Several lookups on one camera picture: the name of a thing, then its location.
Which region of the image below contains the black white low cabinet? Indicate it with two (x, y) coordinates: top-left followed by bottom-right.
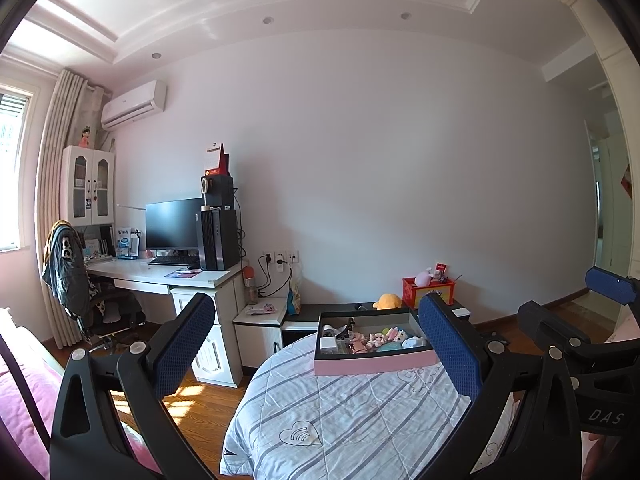
(282, 301), (471, 348)

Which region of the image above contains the red desk calendar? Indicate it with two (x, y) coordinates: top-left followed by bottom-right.
(204, 142), (232, 177)

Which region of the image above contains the white nightstand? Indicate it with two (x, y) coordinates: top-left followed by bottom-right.
(233, 297), (288, 376)

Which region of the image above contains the white door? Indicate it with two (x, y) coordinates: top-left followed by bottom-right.
(582, 115), (636, 281)

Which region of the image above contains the white air conditioner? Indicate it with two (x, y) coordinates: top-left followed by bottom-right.
(100, 80), (167, 131)

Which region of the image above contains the person's right hand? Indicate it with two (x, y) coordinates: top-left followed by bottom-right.
(581, 431), (613, 480)

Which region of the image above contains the white glass-door cabinet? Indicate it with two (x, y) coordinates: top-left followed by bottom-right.
(61, 145), (117, 228)

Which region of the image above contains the patterned paper bag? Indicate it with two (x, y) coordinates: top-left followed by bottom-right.
(286, 272), (304, 316)

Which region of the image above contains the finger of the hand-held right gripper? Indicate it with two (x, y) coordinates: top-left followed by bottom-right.
(516, 300), (640, 379)
(585, 265), (640, 307)

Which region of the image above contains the red cap bottle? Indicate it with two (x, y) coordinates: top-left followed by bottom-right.
(243, 266), (259, 306)

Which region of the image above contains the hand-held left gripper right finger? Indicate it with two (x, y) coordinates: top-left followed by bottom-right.
(417, 292), (586, 480)

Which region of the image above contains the red storage crate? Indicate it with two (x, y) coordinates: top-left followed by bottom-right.
(402, 276), (457, 309)

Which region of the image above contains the striped grey quilt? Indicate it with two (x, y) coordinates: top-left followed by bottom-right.
(220, 332), (516, 480)

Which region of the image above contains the beige curtain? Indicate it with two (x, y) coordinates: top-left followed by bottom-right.
(37, 69), (106, 351)

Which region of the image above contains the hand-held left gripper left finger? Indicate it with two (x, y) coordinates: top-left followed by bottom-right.
(48, 292), (217, 480)

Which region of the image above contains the white desk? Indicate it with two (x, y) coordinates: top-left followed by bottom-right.
(85, 255), (248, 388)

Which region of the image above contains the pink storage box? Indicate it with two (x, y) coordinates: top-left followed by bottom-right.
(313, 308), (438, 377)

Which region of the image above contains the black office chair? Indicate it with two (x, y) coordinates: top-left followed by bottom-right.
(75, 280), (148, 356)

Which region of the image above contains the magenta quilted bedspread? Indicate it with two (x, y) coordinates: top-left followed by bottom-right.
(0, 345), (163, 480)

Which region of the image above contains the black power cable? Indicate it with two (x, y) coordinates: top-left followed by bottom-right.
(256, 255), (281, 298)

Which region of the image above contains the black speaker box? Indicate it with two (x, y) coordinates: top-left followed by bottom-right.
(201, 175), (235, 209)

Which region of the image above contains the black computer tower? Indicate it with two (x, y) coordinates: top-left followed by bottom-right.
(196, 207), (240, 272)

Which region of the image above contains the grey jacket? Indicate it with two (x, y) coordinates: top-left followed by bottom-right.
(41, 220), (92, 318)

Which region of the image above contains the window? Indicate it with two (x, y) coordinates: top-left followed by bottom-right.
(0, 85), (36, 253)

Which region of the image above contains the black computer monitor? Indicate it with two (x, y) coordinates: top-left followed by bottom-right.
(145, 197), (203, 256)

